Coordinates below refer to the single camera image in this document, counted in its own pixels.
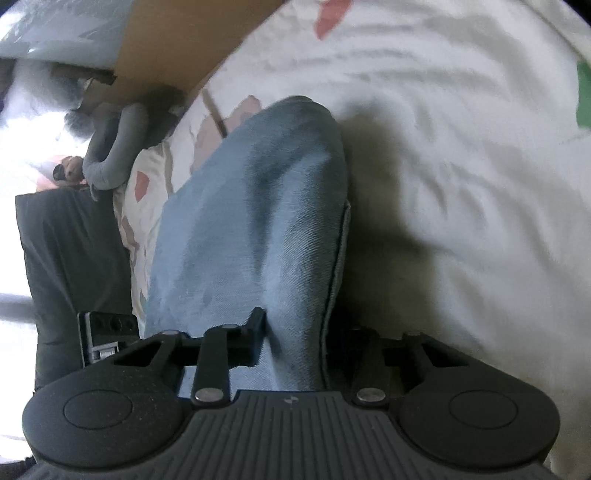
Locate blue denim drawstring pants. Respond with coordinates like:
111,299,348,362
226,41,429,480
144,97,349,391

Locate dark green pillow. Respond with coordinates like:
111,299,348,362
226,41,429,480
15,189,132,390

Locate small teddy bear toy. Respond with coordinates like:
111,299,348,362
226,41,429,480
52,156,85,186

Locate grey curved neck pillow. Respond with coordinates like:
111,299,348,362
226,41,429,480
82,103,149,202

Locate white plastic wrapped pillow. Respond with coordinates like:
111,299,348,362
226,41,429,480
1,59,94,179

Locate brown cardboard sheet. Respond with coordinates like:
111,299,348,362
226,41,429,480
50,0,288,114

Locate cream bear print bedsheet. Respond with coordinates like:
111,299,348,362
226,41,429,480
115,1,590,479

